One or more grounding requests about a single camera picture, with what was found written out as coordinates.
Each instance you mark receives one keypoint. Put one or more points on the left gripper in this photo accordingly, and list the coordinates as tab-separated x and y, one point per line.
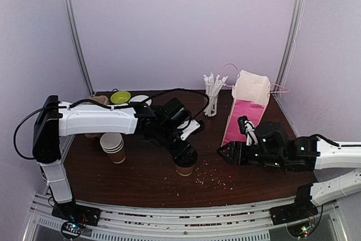
186	150

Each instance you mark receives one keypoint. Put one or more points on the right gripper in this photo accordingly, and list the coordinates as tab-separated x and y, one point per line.
240	153

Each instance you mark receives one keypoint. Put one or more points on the brown paper coffee cup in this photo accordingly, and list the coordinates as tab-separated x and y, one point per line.
184	170

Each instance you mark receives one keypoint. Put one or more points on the black cup lid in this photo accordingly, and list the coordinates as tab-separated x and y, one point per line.
185	163

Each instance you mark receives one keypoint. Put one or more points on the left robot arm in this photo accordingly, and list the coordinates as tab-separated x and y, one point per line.
168	126

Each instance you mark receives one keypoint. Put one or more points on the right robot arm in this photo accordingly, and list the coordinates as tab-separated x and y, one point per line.
268	145

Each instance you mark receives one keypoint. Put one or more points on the pink paper bag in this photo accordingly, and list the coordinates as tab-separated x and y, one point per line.
251	94

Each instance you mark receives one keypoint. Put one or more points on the glass with wrapped straws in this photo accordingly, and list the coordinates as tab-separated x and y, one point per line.
213	85

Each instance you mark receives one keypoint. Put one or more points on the white and orange bowl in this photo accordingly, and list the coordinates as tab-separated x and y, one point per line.
138	98

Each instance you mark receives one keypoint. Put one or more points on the stack of paper cups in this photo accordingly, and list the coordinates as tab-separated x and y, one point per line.
113	145

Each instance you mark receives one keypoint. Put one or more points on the green bowl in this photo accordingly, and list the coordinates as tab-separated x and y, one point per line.
120	97

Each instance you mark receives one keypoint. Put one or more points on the cardboard cup carrier stack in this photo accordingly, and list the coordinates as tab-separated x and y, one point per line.
102	99

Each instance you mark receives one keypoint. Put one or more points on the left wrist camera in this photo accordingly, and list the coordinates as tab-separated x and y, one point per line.
190	127

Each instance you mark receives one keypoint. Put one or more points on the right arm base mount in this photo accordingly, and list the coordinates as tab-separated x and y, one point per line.
292	212

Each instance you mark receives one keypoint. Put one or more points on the front aluminium rail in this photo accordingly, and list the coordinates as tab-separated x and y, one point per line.
233	222

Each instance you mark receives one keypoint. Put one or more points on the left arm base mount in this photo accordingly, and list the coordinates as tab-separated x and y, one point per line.
80	214

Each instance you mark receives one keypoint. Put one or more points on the right aluminium frame post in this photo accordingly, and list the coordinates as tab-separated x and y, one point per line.
296	18

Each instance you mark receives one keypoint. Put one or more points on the aluminium frame post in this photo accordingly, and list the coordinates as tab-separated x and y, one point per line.
77	46
296	18

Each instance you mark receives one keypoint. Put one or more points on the left aluminium frame post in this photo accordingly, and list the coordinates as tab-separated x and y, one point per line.
77	46

